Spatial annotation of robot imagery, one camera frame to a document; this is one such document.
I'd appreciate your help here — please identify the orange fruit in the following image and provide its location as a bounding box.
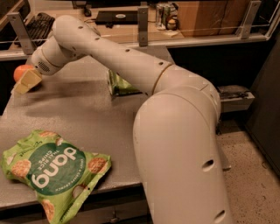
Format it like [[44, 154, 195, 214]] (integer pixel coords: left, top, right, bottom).
[[13, 65, 33, 82]]

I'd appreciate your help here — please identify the metal rail post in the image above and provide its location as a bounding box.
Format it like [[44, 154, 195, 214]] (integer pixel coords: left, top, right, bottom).
[[7, 12, 35, 55], [238, 0, 261, 39], [137, 6, 148, 46]]

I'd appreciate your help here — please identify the left metal rail post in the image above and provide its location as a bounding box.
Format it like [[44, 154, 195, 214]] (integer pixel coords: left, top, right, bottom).
[[7, 12, 35, 55]]

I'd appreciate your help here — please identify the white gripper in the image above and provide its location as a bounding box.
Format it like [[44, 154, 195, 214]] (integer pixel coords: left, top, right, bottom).
[[13, 46, 60, 95]]

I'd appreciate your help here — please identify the right metal rail post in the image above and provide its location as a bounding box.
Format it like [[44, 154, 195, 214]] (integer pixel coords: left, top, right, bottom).
[[238, 0, 261, 39]]

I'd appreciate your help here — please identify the brown cardboard box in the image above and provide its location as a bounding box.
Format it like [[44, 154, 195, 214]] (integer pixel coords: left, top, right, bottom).
[[178, 0, 251, 37]]

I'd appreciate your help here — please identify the black keyboard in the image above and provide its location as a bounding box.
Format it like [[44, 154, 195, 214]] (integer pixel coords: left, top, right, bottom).
[[26, 12, 55, 46]]

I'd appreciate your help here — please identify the middle metal rail post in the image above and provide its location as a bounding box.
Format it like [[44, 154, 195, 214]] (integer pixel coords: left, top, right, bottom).
[[137, 6, 148, 46]]

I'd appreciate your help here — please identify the small green snack bag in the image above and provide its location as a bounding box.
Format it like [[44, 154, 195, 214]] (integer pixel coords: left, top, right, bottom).
[[108, 70, 141, 96]]

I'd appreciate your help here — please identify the small round brown object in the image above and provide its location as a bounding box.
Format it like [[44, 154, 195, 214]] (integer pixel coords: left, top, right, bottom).
[[166, 19, 178, 31]]

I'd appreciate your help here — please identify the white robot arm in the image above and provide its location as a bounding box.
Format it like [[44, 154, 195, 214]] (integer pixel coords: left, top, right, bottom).
[[14, 15, 235, 224]]

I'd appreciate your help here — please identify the large green rice chip bag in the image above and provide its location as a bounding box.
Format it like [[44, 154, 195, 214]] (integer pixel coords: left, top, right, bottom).
[[1, 129, 111, 224]]

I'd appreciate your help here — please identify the black laptop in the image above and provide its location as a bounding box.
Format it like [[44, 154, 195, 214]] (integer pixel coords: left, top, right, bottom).
[[95, 10, 137, 25]]

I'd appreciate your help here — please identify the grey cabinet drawer front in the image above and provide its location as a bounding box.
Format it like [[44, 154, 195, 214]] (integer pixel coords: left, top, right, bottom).
[[0, 186, 153, 224]]

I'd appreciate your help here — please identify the metal can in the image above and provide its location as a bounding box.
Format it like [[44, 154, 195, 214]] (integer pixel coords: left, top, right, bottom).
[[155, 3, 171, 30]]

